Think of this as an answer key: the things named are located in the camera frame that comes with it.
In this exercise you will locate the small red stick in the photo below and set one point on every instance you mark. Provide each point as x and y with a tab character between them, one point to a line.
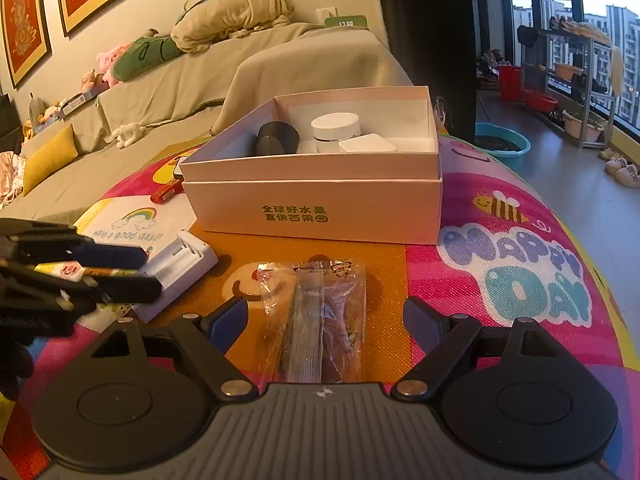
164	192

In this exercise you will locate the teal basin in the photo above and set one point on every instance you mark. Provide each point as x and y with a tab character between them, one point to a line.
515	155

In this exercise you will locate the white wall socket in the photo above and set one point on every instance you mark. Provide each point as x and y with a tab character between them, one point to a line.
326	12

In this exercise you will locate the red basin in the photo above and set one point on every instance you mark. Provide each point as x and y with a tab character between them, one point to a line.
542	102

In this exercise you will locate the crumpled beige blanket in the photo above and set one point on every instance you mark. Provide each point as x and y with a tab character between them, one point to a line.
230	15

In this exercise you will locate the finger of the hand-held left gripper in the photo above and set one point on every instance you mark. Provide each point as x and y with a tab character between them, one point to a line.
110	256
135	287

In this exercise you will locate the colourful printed play mat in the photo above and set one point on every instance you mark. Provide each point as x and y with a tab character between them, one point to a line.
500	310

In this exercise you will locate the pink planter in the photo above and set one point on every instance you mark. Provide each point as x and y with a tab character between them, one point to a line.
575	127

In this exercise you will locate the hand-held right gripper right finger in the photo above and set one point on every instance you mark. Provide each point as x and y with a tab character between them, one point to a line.
422	317

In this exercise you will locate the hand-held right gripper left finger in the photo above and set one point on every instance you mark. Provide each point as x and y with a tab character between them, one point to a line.
230	319

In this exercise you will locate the person's left hand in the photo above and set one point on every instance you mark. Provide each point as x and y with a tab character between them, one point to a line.
12	365

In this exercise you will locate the pink plush toy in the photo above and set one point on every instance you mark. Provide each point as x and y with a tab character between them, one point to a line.
112	62

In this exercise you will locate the yellow cushion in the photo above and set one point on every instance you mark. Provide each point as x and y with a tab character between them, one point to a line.
47	160

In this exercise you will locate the white plastic holder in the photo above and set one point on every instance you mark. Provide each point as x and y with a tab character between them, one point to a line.
175	272

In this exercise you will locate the flat printed box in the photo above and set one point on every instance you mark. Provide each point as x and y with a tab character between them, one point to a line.
82	99

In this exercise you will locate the black cylinder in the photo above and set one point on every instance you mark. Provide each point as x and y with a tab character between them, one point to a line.
275	137

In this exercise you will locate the white square case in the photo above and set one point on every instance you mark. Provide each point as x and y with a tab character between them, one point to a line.
367	144

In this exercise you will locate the beige covered sofa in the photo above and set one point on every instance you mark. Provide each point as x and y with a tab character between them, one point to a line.
200	80

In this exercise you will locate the pink cardboard box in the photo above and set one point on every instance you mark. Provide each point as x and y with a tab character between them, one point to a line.
310	205

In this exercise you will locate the orange basin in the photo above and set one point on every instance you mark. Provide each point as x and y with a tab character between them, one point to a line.
567	71

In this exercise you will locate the white plush toy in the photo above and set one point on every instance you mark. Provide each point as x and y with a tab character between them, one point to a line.
125	132

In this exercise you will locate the red bucket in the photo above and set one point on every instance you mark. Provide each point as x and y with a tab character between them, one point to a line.
510	82

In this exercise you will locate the yellow hanging cloth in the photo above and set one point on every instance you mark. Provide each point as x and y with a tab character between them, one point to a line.
617	70

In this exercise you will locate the pair of pale slippers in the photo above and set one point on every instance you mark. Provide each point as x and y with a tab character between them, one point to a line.
609	154

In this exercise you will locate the printed pen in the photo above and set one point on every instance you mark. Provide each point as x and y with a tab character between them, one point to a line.
115	272

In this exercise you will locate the black hat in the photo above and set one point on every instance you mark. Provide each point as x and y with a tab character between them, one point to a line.
527	35

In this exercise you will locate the metal shelf rack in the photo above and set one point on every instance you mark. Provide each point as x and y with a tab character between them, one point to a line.
584	135

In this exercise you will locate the white round jar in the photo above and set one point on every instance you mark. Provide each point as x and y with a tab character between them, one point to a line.
335	127

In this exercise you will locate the light plush toy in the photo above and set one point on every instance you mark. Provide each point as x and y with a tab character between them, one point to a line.
94	80

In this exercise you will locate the green plush pillow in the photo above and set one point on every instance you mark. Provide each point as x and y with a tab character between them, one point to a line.
145	55

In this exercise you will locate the green digital clock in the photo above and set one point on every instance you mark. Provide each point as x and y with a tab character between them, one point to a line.
345	22

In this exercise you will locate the pink patterned cloth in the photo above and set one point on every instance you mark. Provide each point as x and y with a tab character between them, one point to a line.
10	180

